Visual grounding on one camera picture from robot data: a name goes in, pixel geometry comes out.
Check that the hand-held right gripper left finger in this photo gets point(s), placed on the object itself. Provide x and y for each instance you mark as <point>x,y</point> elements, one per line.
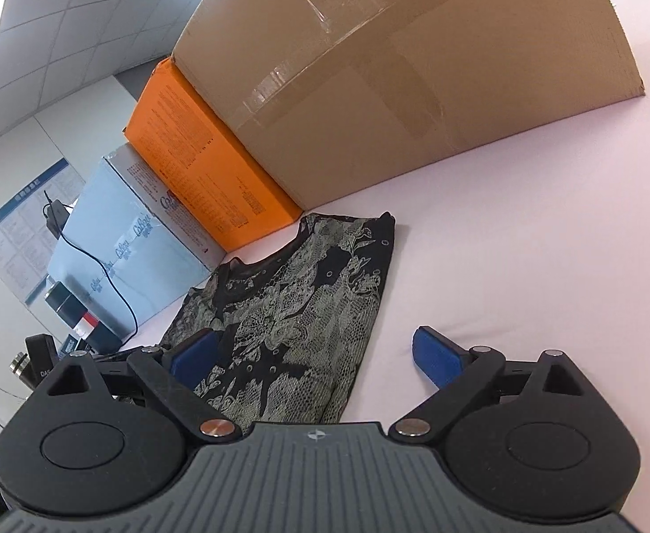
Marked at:
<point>194,356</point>

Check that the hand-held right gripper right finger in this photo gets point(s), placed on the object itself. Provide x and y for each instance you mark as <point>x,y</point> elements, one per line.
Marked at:
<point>433,352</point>

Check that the black patterned lace garment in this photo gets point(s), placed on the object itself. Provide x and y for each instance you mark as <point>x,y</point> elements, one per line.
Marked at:
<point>291,311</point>

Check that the dark box with red label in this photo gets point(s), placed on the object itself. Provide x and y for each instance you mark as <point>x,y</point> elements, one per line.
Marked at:
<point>96,333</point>

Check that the large light blue box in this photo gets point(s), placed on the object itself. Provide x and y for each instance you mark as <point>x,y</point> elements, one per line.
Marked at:
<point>119,233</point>

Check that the black cylindrical container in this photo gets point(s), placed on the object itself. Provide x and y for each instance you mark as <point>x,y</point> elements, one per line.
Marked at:
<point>61,298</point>

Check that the black device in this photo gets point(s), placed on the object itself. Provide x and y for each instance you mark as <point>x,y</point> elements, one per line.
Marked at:
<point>41,356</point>

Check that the black thermos bottle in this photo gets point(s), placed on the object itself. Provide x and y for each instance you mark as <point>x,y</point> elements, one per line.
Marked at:
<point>19,367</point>

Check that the orange cardboard box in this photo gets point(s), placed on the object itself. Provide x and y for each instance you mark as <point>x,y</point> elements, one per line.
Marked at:
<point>202,161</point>

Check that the black power adapter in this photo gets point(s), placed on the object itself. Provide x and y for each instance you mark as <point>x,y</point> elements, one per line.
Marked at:
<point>54,215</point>

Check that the brown cardboard box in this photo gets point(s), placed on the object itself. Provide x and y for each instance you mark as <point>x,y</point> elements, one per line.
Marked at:
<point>413,66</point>

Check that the blue-framed wall notice board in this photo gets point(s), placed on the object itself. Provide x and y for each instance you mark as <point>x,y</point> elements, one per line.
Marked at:
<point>19,233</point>

